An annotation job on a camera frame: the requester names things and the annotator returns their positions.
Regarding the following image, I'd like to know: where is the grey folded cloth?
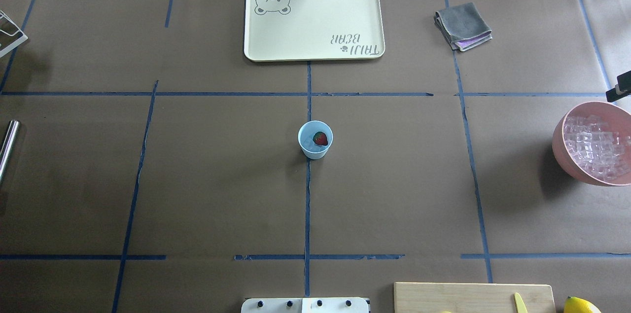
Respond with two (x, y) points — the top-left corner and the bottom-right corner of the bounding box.
(433, 2), (492, 52)

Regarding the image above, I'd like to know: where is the red strawberry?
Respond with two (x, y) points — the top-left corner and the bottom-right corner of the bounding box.
(313, 131), (329, 147)

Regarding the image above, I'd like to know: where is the white wire cup rack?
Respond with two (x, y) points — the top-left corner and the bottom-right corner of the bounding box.
(0, 10), (29, 57)

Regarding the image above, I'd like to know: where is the pink bowl with ice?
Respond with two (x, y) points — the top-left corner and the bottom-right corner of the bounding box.
(552, 102), (631, 186)

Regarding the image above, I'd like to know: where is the yellow lemon near board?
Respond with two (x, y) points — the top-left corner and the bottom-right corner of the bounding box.
(563, 296), (601, 313)

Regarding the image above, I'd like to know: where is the steel muddler black tip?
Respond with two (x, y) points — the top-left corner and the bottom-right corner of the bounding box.
(0, 119), (21, 183)

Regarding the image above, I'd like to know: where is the light blue cup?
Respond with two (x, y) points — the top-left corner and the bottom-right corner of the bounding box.
(297, 120), (334, 160)

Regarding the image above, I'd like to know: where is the bamboo cutting board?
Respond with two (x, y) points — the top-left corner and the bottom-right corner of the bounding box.
(393, 282), (556, 313)

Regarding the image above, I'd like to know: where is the cream bear tray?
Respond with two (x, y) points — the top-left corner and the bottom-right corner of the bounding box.
(244, 0), (386, 62)

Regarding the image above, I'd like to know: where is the yellow plastic knife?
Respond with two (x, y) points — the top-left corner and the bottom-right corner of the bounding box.
(514, 292), (528, 313)

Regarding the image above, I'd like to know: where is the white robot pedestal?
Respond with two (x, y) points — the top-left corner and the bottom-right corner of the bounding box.
(241, 297), (371, 313)

